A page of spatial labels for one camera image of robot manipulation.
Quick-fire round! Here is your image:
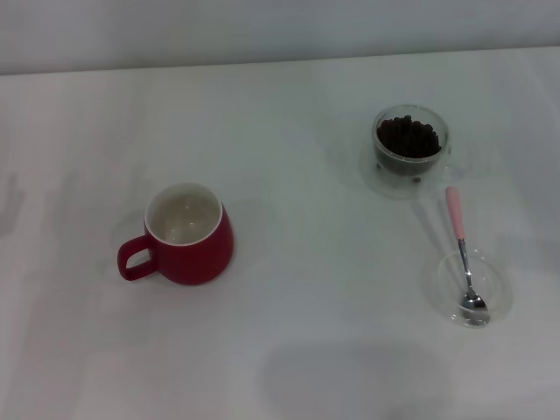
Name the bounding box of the red ceramic mug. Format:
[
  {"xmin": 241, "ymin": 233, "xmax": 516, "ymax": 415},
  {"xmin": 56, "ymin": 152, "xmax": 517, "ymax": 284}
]
[{"xmin": 116, "ymin": 182, "xmax": 235, "ymax": 286}]

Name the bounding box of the pink handled metal spoon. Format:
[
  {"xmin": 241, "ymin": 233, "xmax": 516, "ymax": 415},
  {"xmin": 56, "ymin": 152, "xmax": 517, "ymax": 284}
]
[{"xmin": 444, "ymin": 186, "xmax": 490, "ymax": 327}]

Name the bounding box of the coffee beans pile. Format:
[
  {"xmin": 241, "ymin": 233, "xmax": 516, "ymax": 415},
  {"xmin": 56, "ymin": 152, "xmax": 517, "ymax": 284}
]
[{"xmin": 375, "ymin": 115, "xmax": 442, "ymax": 159}]

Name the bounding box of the clear glass cup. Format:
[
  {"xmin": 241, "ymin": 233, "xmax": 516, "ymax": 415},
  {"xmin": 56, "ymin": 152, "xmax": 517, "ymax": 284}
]
[{"xmin": 372, "ymin": 103, "xmax": 472, "ymax": 183}]

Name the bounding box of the clear glass saucer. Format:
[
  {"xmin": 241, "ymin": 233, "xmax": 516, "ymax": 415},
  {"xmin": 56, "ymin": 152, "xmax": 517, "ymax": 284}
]
[{"xmin": 359, "ymin": 130, "xmax": 457, "ymax": 201}]

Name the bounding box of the small clear glass dish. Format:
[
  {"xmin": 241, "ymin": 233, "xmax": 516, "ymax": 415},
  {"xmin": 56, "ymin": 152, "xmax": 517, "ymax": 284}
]
[{"xmin": 421, "ymin": 248, "xmax": 515, "ymax": 330}]

